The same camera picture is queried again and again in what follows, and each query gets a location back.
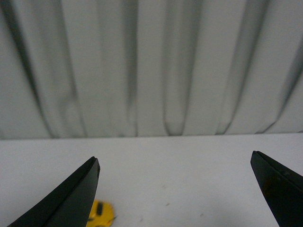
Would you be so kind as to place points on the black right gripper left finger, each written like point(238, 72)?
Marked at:
point(69, 204)

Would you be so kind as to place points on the grey pleated curtain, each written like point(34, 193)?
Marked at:
point(135, 68)

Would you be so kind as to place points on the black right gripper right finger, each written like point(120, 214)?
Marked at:
point(281, 187)

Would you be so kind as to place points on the yellow beetle toy car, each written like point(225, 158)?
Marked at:
point(101, 214)

